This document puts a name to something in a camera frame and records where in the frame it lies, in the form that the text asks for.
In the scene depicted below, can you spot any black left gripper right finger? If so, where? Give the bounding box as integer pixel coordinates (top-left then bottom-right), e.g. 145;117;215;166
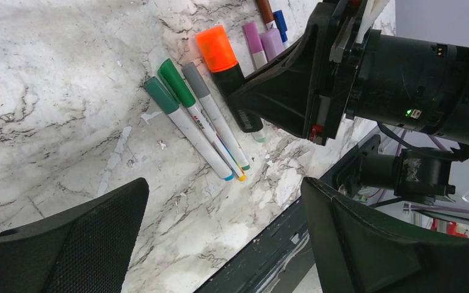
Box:
301;178;469;292

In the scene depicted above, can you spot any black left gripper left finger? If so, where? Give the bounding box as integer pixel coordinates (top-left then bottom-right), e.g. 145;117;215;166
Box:
0;178;149;292

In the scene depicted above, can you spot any pink cap white marker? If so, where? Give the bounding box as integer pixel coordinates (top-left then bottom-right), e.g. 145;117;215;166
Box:
242;21;267;70

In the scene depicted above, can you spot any pink highlighter pen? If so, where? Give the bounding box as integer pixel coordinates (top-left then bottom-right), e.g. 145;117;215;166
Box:
260;28;285;62

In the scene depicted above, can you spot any orange cap black highlighter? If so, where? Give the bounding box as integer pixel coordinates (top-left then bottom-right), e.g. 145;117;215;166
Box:
195;25;266;143

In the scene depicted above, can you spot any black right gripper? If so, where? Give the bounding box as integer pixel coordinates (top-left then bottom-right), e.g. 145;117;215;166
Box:
227;1;374;145

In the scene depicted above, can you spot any teal cap white marker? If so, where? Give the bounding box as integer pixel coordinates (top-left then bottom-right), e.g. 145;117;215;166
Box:
144;76;234;181

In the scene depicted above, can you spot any brown cap white marker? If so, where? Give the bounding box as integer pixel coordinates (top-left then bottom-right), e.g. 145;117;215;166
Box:
256;0;277;29

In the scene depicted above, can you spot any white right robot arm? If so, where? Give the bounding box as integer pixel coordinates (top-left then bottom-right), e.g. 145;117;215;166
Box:
227;1;469;145

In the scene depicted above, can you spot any blue cap white marker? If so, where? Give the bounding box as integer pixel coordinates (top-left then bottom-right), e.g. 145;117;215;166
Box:
273;10;288;47

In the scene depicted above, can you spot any green cap white marker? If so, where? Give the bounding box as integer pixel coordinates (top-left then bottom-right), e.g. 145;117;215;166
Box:
158;58;246;181

